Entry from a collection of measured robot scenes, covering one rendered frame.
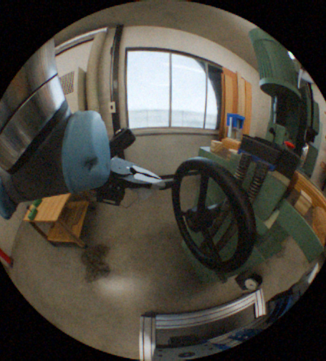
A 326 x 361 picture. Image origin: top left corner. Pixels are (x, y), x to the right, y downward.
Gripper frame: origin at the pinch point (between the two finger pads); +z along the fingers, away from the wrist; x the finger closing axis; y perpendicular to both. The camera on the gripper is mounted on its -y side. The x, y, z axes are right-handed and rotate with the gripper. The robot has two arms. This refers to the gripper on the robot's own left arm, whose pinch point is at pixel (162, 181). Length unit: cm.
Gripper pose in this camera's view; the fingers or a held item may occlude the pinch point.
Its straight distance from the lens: 25.8
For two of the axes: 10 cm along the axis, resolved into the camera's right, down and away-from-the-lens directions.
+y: -4.6, 8.0, 3.8
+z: 8.4, 2.5, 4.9
